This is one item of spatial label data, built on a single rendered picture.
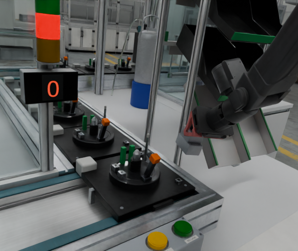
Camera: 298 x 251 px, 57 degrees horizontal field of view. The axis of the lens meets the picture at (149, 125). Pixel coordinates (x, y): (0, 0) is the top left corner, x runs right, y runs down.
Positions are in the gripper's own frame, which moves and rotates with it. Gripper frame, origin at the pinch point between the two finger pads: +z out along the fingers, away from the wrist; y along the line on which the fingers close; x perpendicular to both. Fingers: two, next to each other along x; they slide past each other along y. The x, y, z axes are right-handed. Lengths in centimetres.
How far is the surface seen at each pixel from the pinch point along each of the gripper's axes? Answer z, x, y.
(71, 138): 34.0, -7.6, 24.9
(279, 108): 69, -56, -137
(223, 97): -6.0, -8.6, -7.0
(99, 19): 72, -96, 2
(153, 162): 1.4, 8.0, 11.9
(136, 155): 8.3, 4.6, 13.1
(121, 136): 31.6, -8.9, 7.5
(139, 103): 78, -48, -24
